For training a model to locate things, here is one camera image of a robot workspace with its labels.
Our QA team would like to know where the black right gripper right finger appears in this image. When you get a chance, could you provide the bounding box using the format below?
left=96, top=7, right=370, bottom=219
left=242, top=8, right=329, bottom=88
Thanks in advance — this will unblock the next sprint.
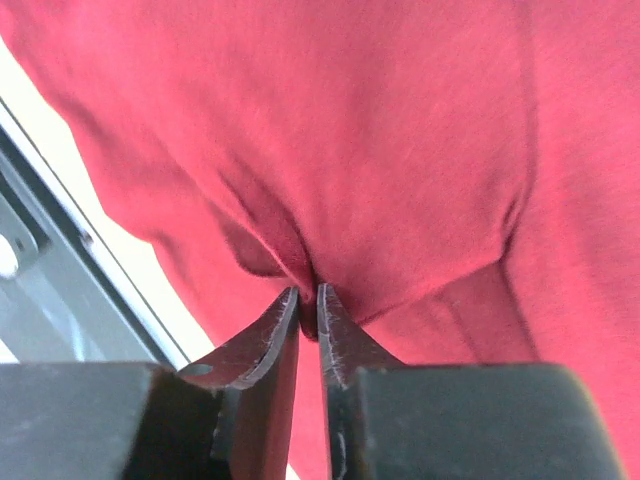
left=317, top=284, right=626, bottom=479

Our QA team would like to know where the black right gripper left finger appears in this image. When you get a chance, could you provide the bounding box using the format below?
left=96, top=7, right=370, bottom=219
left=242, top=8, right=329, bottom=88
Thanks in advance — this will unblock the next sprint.
left=1, top=288, right=299, bottom=479

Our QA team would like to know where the maroon t shirt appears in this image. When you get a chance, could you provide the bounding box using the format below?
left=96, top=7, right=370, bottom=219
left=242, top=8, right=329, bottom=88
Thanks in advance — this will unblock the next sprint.
left=1, top=1, right=639, bottom=478

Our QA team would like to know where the aluminium frame rail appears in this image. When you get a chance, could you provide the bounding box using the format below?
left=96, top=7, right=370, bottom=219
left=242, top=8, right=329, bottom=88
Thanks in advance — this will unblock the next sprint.
left=1, top=105, right=190, bottom=369

